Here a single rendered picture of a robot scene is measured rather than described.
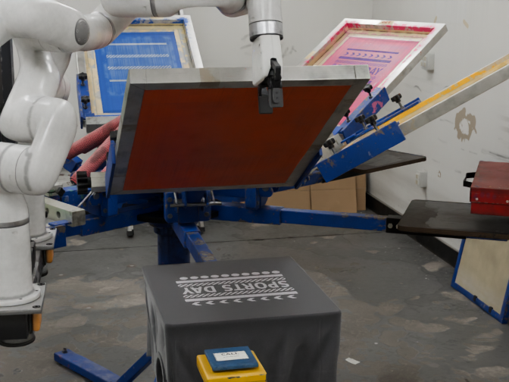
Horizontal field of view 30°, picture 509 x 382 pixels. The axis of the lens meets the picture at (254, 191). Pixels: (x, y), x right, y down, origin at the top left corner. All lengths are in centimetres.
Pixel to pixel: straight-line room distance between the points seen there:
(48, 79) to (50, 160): 19
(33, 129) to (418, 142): 476
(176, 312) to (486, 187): 121
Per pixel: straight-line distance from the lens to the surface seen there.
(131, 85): 221
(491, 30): 550
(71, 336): 486
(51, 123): 186
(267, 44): 208
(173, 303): 246
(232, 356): 208
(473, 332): 499
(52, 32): 186
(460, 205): 354
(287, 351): 241
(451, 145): 597
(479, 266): 541
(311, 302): 247
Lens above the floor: 178
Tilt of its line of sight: 13 degrees down
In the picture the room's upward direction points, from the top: straight up
